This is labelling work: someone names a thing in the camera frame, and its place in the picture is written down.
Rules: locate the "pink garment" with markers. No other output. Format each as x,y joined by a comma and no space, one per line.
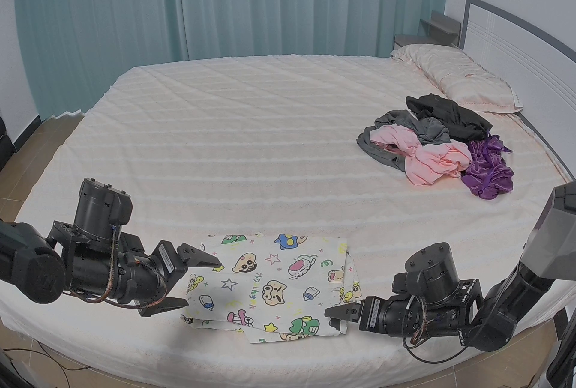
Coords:
427,159

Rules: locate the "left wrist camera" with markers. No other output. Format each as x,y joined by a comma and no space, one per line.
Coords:
63,237

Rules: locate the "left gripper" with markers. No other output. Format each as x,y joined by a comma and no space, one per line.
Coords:
153,273

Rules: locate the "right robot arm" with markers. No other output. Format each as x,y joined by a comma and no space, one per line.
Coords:
531,278

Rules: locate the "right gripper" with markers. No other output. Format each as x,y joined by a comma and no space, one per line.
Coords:
382,316

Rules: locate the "black garment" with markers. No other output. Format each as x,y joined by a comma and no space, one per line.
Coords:
450,114

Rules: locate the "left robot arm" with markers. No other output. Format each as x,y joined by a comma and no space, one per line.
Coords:
36,269

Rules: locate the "dark grey garment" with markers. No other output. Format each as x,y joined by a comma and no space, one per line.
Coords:
427,130

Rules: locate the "purple garment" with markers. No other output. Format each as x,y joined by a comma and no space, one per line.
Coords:
488,172

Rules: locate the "cream pillow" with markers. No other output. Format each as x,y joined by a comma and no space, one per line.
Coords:
463,76

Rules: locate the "white printed pyjama top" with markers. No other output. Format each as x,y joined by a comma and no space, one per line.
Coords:
270,287

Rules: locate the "grey bedside table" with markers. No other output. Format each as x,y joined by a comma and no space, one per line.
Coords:
441,22

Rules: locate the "bed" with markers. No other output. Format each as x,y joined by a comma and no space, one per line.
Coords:
270,130

